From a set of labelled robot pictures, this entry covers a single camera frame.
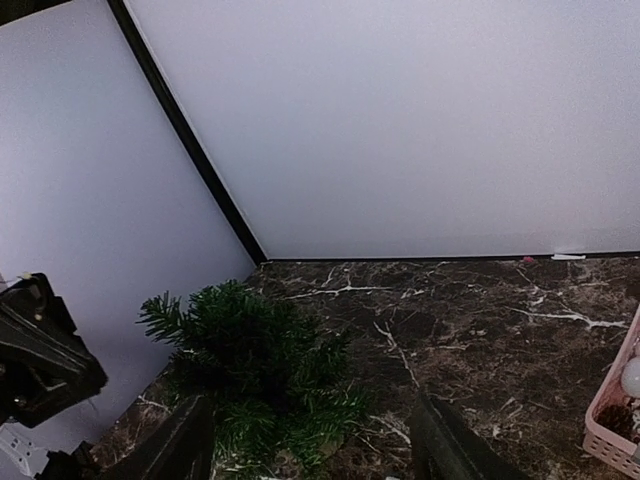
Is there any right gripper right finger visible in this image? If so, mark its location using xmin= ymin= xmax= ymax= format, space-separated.
xmin=409 ymin=393 xmax=529 ymax=480

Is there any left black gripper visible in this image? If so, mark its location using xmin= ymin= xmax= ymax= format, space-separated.
xmin=0 ymin=272 xmax=109 ymax=480

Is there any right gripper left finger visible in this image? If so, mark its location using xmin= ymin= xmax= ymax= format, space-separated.
xmin=100 ymin=395 xmax=214 ymax=480

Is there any small green christmas tree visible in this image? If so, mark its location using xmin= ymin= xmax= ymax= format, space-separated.
xmin=139 ymin=281 xmax=368 ymax=479

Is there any pink plastic basket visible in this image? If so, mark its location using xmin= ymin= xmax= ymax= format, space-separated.
xmin=582 ymin=316 xmax=639 ymax=479

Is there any brown pine cone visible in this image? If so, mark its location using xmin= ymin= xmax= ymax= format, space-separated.
xmin=596 ymin=400 xmax=639 ymax=443

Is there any white ball ornament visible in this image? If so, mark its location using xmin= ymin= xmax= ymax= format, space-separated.
xmin=620 ymin=356 xmax=640 ymax=398

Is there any left black frame pole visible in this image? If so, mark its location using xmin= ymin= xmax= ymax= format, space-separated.
xmin=107 ymin=0 xmax=267 ymax=265

